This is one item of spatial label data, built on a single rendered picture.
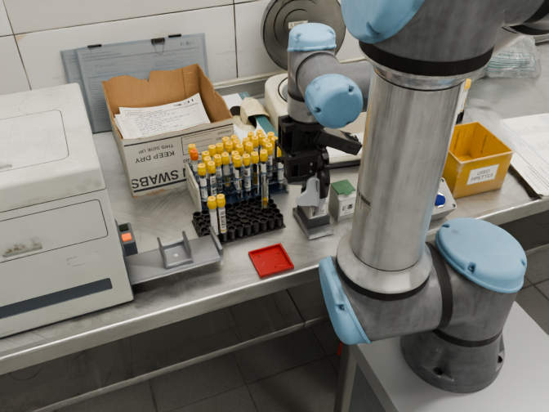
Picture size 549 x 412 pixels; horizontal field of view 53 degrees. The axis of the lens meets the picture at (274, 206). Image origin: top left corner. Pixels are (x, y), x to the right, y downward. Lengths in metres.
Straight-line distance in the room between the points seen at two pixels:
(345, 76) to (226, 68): 0.76
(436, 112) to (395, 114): 0.04
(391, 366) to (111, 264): 0.47
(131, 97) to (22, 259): 0.63
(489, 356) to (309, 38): 0.53
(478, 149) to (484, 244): 0.63
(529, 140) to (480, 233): 0.75
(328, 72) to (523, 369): 0.53
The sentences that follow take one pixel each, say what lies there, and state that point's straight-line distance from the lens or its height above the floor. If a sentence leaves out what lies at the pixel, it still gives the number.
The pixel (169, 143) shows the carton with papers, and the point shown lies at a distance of 1.18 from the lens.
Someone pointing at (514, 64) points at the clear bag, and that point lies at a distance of 1.80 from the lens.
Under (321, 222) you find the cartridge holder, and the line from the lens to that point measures 1.11.
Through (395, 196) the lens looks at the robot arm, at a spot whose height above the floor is 1.28.
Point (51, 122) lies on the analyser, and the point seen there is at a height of 1.17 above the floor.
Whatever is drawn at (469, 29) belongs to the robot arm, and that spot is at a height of 1.46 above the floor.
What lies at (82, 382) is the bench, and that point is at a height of 0.27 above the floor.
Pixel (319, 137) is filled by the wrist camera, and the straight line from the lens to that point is 0.98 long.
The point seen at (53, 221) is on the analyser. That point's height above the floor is 1.09.
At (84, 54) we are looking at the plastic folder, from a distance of 1.43.
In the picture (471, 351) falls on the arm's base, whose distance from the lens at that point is 0.83.
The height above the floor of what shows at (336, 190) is 0.94.
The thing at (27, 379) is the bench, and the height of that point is 0.27.
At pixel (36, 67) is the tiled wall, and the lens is 1.45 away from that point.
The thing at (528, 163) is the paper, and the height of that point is 0.89.
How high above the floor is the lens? 1.63
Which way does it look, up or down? 40 degrees down
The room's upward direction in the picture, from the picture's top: straight up
